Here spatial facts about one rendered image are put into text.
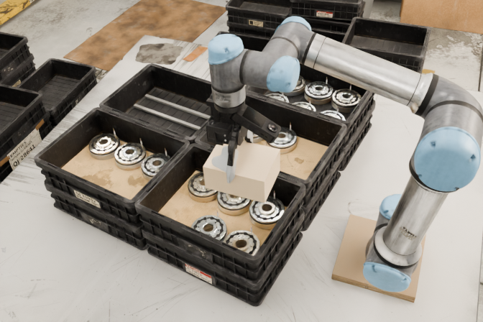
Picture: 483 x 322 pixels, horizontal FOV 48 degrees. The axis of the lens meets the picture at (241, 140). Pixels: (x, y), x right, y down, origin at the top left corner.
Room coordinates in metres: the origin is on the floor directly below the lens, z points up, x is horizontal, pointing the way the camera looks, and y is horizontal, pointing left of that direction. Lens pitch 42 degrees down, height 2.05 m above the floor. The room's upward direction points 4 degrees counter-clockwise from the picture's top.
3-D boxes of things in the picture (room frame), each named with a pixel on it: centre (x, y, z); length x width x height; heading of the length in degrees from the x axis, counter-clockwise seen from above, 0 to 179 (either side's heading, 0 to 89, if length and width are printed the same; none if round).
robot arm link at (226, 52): (0.98, 0.02, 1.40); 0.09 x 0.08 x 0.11; 65
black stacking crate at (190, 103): (1.51, 0.24, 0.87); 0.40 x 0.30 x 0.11; 57
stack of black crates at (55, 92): (2.30, 0.96, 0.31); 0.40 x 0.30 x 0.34; 156
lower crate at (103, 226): (1.25, 0.40, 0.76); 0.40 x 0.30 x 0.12; 57
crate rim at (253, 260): (1.04, 0.07, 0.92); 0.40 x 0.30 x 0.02; 57
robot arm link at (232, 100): (0.98, 0.02, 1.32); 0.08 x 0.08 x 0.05
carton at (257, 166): (0.98, 0.00, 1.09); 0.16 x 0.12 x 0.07; 67
